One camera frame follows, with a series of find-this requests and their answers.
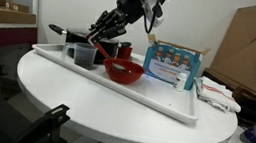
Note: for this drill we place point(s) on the small white bottle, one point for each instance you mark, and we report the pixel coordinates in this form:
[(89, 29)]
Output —
[(180, 82)]

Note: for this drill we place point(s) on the black cooking pot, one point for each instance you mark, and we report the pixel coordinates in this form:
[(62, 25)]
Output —
[(75, 35)]

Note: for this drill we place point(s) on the white towel red stripe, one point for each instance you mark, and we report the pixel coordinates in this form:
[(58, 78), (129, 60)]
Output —
[(215, 95)]

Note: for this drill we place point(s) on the white plastic tray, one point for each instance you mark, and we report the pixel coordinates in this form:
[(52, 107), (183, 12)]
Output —
[(152, 91)]

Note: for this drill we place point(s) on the dark red desk frame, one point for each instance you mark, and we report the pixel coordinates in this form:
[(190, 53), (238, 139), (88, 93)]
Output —
[(1, 38)]

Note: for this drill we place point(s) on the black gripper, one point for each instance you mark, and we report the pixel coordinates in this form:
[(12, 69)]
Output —
[(111, 23)]

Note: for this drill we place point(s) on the flat cardboard box on shelf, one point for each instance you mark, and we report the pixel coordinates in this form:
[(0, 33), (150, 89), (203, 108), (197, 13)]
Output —
[(1, 15)]

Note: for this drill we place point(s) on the blue chef print cardboard box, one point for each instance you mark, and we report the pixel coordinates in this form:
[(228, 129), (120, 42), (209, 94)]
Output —
[(169, 64)]

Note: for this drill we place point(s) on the red bowl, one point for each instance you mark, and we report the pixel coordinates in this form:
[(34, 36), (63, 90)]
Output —
[(122, 74)]

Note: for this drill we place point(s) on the clear plastic measuring jug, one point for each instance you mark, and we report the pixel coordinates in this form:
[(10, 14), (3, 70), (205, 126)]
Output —
[(84, 57)]

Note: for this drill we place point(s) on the black metal stand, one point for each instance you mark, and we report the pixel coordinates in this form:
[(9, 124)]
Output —
[(3, 121)]

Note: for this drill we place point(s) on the small red cup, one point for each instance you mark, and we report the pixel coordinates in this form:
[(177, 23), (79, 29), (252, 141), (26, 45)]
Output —
[(125, 52)]

